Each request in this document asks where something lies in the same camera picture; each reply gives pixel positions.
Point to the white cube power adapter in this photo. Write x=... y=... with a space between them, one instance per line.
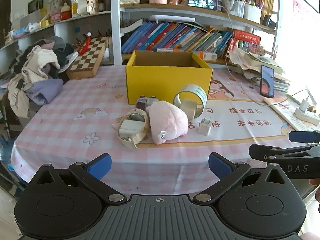
x=188 y=107

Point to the pile of clothes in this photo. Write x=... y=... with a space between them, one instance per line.
x=37 y=65

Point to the small white charger plug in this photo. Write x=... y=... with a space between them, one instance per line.
x=204 y=129

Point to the row of leaning books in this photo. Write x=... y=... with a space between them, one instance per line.
x=162 y=37

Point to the white bookshelf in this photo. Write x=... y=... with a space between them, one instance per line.
x=115 y=30

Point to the red white pot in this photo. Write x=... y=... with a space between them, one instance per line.
x=66 y=13

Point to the red book box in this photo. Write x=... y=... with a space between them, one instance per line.
x=246 y=38

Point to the person's right hand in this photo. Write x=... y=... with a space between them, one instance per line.
x=317 y=193

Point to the yellow cardboard box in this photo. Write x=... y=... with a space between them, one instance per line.
x=155 y=85

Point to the white flat device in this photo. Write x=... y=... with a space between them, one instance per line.
x=172 y=18

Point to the white desk container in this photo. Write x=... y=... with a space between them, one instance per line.
x=252 y=13

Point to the orange blue white box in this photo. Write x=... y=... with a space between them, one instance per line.
x=207 y=55

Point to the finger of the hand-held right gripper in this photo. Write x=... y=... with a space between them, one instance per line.
x=297 y=136
x=260 y=151

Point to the red stick with white ball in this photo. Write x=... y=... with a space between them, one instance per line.
x=85 y=46

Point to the black standing smartphone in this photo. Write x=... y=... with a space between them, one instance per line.
x=267 y=82

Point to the white orange booklet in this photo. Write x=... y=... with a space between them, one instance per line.
x=282 y=110

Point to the long orange white box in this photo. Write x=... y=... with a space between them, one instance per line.
x=165 y=49

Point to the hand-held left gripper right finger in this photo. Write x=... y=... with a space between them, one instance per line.
x=220 y=165

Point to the white rectangular charger block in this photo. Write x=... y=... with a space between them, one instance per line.
x=130 y=127

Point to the smartphone with lit screen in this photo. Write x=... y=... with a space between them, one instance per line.
x=202 y=2

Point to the white power strip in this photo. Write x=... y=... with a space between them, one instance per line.
x=307 y=116

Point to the pink plush toy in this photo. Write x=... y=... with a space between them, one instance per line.
x=167 y=120

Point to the wooden chess board box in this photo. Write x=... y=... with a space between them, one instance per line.
x=85 y=60

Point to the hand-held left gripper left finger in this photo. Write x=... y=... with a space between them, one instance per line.
x=100 y=166

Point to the stack of papers and books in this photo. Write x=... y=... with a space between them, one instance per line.
x=252 y=60

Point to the white plugged charger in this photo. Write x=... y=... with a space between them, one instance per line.
x=304 y=105

